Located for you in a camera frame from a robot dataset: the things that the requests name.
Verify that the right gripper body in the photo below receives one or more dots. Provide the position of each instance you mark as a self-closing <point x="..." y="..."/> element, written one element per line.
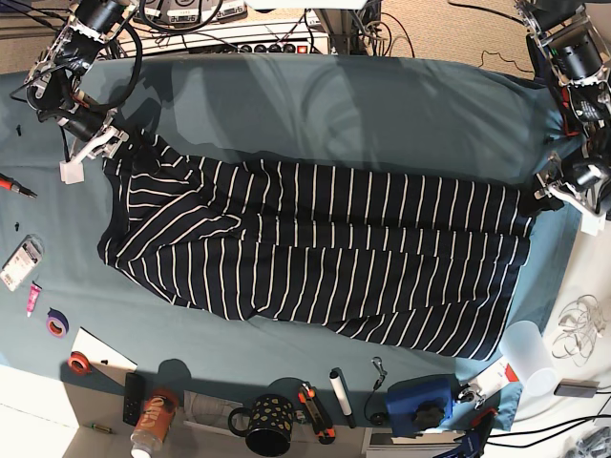
<point x="83" y="125"/>

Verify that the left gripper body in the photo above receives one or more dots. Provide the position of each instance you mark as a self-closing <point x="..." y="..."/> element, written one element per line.
<point x="583" y="174"/>

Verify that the navy white striped t-shirt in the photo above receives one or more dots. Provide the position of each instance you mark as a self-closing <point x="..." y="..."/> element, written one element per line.
<point x="424" y="263"/>

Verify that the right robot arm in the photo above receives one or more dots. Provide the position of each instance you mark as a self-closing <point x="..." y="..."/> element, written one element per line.
<point x="52" y="86"/>

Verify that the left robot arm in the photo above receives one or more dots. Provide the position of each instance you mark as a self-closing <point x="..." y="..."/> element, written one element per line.
<point x="573" y="60"/>

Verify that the orange black table clamp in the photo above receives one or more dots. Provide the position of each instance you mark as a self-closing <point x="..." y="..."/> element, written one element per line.
<point x="571" y="126"/>

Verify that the clear plastic screw box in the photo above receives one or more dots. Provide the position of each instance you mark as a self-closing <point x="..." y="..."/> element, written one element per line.
<point x="24" y="259"/>

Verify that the translucent plastic cup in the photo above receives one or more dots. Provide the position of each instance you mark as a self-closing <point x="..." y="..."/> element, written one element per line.
<point x="525" y="351"/>

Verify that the pink glue tube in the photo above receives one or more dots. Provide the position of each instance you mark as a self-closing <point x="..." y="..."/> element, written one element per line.
<point x="35" y="291"/>

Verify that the white red card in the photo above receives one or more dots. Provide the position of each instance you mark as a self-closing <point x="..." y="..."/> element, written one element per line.
<point x="491" y="380"/>

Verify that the grey small box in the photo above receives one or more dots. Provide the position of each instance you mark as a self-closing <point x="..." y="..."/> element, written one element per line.
<point x="576" y="389"/>

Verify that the purple tape roll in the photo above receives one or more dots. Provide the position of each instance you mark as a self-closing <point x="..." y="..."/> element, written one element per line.
<point x="57" y="323"/>

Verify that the white power strip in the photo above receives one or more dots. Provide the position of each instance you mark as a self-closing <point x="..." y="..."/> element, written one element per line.
<point x="295" y="36"/>

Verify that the white paper sheet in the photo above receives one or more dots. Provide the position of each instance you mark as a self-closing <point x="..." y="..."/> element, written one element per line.
<point x="100" y="354"/>

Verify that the blue clamp block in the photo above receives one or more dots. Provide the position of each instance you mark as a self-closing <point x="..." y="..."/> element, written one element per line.
<point x="419" y="405"/>

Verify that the orange tape roll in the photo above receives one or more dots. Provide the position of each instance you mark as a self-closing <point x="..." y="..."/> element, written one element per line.
<point x="79" y="364"/>

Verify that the black remote control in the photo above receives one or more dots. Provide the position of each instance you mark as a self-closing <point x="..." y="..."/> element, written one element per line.
<point x="133" y="397"/>

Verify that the white black marker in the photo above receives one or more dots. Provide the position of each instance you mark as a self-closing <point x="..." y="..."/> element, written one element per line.
<point x="341" y="395"/>

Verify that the orange drink bottle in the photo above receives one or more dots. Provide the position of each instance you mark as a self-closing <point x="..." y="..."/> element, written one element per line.
<point x="154" y="423"/>

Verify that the orange black utility knife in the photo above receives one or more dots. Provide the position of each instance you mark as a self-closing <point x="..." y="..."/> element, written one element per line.
<point x="315" y="412"/>

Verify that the black mug yellow pattern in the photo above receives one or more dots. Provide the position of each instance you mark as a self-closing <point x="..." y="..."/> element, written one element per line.
<point x="266" y="426"/>

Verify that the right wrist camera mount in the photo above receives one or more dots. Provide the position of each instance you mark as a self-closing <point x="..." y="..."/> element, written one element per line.
<point x="105" y="144"/>

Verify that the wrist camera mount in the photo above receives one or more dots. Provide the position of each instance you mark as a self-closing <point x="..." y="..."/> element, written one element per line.
<point x="105" y="144"/>
<point x="551" y="179"/>

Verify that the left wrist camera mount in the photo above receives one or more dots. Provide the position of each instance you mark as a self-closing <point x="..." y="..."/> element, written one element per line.
<point x="551" y="179"/>

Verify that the orange handled screwdriver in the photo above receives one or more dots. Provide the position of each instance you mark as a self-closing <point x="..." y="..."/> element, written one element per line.
<point x="12" y="185"/>

